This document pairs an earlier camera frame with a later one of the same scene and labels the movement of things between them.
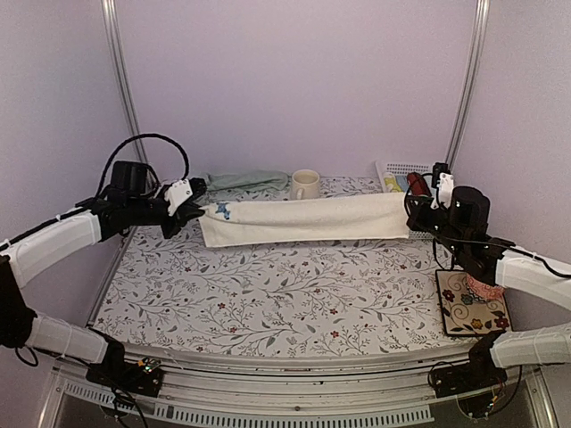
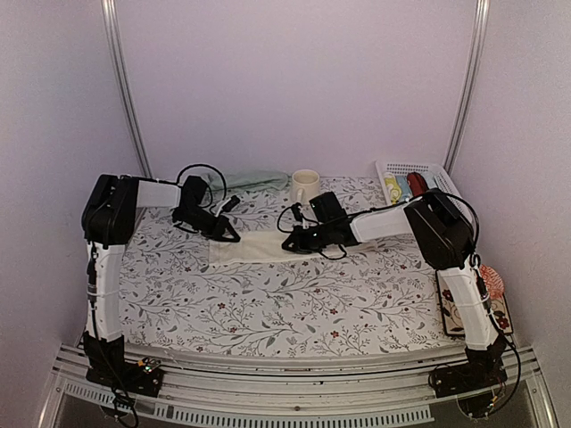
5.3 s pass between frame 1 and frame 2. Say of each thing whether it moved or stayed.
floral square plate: stayed
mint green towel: stayed
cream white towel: moved
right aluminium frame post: stayed
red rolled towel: stayed
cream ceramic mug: stayed
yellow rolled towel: stayed
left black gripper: moved
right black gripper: moved
